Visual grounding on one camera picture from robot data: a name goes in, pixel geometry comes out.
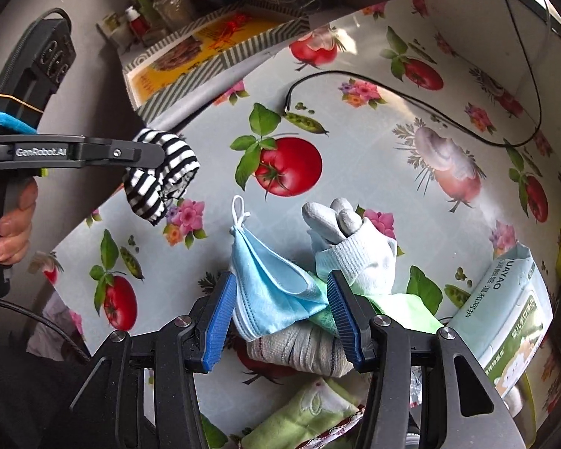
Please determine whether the green microfiber cloth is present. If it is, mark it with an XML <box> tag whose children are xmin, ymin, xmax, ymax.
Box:
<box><xmin>309</xmin><ymin>274</ymin><xmax>442</xmax><ymax>337</ymax></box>

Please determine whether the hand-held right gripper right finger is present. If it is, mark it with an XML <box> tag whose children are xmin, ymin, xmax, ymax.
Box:
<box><xmin>326</xmin><ymin>270</ymin><xmax>527</xmax><ymax>449</ymax></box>

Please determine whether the small white sock ball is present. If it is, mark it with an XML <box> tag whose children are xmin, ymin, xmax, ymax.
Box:
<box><xmin>301</xmin><ymin>198</ymin><xmax>398</xmax><ymax>296</ymax></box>

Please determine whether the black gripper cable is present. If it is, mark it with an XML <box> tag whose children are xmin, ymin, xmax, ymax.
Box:
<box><xmin>0</xmin><ymin>297</ymin><xmax>92</xmax><ymax>363</ymax></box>

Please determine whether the black white striped sock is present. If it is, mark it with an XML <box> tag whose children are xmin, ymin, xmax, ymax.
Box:
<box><xmin>122</xmin><ymin>127</ymin><xmax>202</xmax><ymax>226</ymax></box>

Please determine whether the blue face mask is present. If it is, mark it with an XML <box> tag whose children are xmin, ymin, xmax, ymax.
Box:
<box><xmin>228</xmin><ymin>195</ymin><xmax>330</xmax><ymax>342</ymax></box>

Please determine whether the blue cord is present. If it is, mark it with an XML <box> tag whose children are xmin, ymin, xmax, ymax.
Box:
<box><xmin>0</xmin><ymin>107</ymin><xmax>37</xmax><ymax>135</ymax></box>

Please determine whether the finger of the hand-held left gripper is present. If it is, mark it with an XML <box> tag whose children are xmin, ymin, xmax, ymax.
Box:
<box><xmin>82</xmin><ymin>135</ymin><xmax>165</xmax><ymax>170</ymax></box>

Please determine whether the wet wipes pack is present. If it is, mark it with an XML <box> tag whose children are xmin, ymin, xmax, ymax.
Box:
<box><xmin>442</xmin><ymin>242</ymin><xmax>555</xmax><ymax>400</ymax></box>

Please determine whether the striped printed cardboard box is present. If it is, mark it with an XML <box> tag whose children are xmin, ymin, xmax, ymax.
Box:
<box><xmin>122</xmin><ymin>7</ymin><xmax>312</xmax><ymax>120</ymax></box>

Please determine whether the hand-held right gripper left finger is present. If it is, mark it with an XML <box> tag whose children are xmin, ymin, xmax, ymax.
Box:
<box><xmin>42</xmin><ymin>271</ymin><xmax>238</xmax><ymax>449</ymax></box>

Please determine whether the grey woven cloth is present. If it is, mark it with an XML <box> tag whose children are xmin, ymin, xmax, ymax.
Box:
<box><xmin>245</xmin><ymin>322</ymin><xmax>356</xmax><ymax>379</ymax></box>

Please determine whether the tomato print tablecloth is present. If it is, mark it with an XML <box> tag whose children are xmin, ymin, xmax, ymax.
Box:
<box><xmin>51</xmin><ymin>0</ymin><xmax>561</xmax><ymax>449</ymax></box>

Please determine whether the green embroidered towel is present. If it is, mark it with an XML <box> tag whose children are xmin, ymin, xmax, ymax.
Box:
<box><xmin>243</xmin><ymin>376</ymin><xmax>370</xmax><ymax>449</ymax></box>

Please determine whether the person's left hand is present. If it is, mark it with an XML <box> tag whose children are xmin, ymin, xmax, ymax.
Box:
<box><xmin>0</xmin><ymin>180</ymin><xmax>39</xmax><ymax>266</ymax></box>

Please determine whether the small red white bottle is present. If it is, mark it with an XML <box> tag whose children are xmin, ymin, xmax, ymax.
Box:
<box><xmin>124</xmin><ymin>4</ymin><xmax>145</xmax><ymax>36</ymax></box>

